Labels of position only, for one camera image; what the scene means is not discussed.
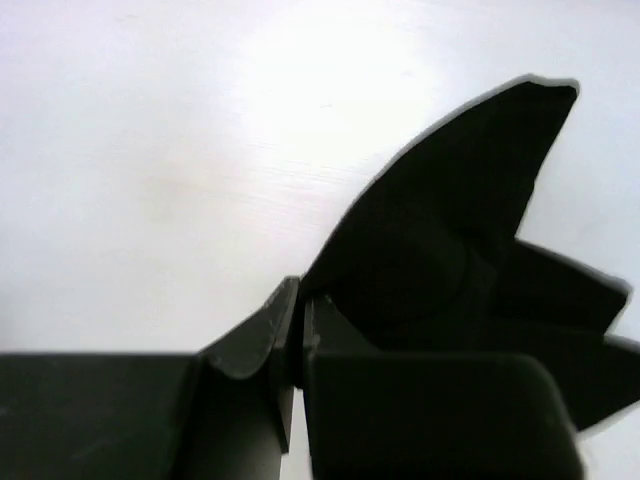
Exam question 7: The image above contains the black skirt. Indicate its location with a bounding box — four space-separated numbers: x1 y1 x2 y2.
301 76 639 430

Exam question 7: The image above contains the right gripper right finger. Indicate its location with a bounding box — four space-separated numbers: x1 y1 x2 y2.
303 298 584 479

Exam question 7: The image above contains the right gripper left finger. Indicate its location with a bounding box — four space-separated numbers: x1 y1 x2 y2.
1 277 299 479

